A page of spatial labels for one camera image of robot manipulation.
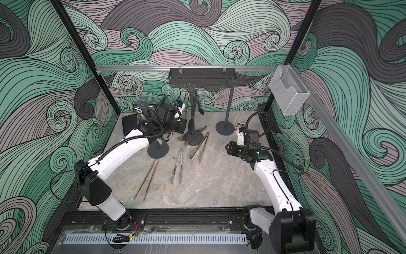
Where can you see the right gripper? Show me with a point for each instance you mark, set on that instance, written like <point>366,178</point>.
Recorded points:
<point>231,150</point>

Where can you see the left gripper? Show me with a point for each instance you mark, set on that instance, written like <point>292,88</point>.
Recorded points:
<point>181,124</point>

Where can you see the black locking tongs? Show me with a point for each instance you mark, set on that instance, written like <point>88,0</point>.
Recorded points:
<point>199,106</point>

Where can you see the slim silver tweezer tongs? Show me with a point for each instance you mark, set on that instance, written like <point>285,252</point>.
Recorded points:
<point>178,163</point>

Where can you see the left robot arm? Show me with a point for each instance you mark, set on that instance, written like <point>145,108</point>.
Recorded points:
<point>90,176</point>

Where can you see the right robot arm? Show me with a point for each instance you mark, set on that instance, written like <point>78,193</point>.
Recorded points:
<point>291,228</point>

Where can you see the left grey utensil stand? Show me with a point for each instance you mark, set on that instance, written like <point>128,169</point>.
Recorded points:
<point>153,129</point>

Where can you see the grey utensil stand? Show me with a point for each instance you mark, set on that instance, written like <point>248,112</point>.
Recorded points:
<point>153,129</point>
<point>196,137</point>
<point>225,127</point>

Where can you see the right grey utensil stand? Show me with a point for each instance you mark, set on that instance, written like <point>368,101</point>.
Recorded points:
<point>225,127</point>

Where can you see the middle grey utensil stand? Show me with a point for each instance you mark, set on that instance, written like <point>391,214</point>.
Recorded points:
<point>196,137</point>

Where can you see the black aluminium case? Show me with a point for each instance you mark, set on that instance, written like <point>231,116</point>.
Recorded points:
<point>129,122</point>

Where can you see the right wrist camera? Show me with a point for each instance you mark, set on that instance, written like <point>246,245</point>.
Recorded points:
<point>241,138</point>

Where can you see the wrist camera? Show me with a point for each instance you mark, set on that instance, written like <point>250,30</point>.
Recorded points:
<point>241,138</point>
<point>170,112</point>

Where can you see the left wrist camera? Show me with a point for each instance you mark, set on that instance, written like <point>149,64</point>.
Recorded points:
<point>170,112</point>

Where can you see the aluminium wall rail back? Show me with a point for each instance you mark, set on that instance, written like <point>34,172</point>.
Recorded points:
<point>166,68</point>

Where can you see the aluminium wall rail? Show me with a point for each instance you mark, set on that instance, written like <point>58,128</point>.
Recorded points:
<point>166,68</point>
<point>379,192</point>

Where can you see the clear acrylic wall box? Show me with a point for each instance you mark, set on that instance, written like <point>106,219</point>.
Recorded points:
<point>289,89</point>

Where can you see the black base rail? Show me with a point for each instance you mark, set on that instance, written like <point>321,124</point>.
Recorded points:
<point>233,218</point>

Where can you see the white slotted cable duct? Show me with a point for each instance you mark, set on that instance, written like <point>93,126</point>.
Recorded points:
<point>159,238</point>

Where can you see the aluminium wall rail right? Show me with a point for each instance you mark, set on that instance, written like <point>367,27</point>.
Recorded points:
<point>379,192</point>

